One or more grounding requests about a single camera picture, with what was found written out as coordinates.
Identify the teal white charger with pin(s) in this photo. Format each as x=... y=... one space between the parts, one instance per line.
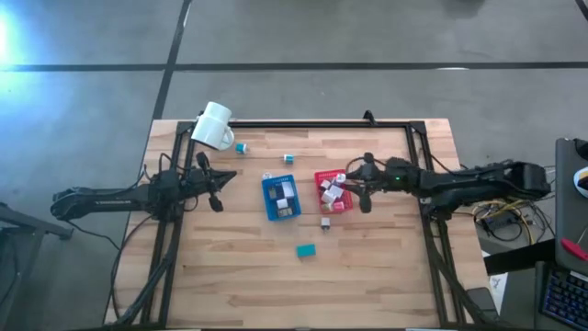
x=288 y=159
x=240 y=148

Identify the dark grey side desk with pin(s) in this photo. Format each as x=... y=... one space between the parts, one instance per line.
x=567 y=220

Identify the white cylindrical spot lamp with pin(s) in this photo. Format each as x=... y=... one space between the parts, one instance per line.
x=211 y=126

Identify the grey metal stand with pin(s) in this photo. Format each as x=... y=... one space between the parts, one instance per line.
x=27 y=220

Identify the backlit keyboard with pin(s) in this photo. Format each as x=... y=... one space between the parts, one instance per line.
x=567 y=299

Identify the black computer mouse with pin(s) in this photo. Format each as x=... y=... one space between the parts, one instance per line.
x=583 y=148

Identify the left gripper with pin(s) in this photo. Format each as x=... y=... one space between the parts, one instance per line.
x=197 y=181

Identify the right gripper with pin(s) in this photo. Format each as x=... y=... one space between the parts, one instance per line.
x=376 y=177

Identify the black desk crossbar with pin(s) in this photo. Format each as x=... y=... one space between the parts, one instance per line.
x=519 y=257

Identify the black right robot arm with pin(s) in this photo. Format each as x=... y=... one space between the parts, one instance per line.
x=482 y=181

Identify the teal flat box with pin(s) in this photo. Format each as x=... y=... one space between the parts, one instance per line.
x=306 y=250

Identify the black aluminium table frame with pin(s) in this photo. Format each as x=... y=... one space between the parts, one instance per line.
x=321 y=124

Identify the blue plastic basket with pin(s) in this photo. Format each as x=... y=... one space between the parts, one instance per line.
x=271 y=207

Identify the dark purple box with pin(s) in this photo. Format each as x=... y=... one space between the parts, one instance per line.
x=279 y=193

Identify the white grey plug adapter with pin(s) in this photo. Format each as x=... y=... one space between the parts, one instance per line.
x=325 y=223

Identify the white blue yellow object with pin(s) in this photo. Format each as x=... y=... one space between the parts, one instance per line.
x=582 y=181

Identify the red plastic basket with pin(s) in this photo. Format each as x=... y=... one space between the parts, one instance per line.
x=321 y=174

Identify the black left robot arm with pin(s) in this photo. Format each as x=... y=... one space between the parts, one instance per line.
x=105 y=202

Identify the black flat pad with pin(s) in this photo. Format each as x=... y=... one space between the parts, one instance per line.
x=482 y=301

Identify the black clamp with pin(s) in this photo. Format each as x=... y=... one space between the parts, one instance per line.
x=369 y=118

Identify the white paper sheet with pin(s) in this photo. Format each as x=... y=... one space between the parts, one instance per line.
x=498 y=285

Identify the white power adapter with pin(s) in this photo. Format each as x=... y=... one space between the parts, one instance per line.
x=282 y=203

